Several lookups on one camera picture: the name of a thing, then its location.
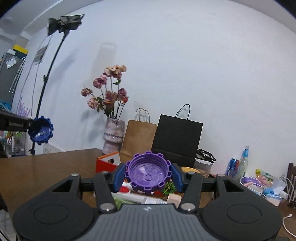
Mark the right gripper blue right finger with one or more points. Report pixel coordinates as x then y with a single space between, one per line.
188 184

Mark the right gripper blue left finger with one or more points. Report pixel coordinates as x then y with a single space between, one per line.
106 183

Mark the pink power adapter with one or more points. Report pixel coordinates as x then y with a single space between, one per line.
174 199

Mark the blue gear lid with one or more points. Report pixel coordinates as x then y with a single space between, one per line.
41 130

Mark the purple gear lid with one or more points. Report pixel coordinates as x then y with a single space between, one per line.
148 172

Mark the red white lint brush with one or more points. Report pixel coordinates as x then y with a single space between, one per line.
125 188

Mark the green spray bottle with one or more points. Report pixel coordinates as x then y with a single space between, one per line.
119 201

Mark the yellow mug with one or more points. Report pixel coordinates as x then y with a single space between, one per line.
189 170

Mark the red cardboard box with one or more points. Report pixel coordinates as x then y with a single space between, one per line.
107 162

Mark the clear food container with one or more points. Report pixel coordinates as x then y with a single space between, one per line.
203 162

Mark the blue soda can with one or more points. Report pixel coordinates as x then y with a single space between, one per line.
232 168

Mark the pink ceramic vase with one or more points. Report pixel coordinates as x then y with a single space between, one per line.
113 135

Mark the black paper bag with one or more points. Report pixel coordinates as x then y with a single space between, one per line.
177 139

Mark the brown paper bag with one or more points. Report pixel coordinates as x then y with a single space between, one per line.
139 135

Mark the pink spoon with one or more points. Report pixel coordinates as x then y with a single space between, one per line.
248 184

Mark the clear glass bottle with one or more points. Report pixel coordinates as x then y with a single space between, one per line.
243 164

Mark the purple plastic container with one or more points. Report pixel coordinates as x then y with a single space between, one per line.
257 186

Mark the dried pink roses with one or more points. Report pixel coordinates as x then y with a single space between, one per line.
112 99

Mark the tissue box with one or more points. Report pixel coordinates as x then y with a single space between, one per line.
275 193

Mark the dark wooden chair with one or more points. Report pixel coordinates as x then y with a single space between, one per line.
291 183

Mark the black studio light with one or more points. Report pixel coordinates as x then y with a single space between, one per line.
64 24

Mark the white wall heater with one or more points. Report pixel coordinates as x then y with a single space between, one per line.
49 148

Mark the wall poster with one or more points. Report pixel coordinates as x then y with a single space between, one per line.
38 59

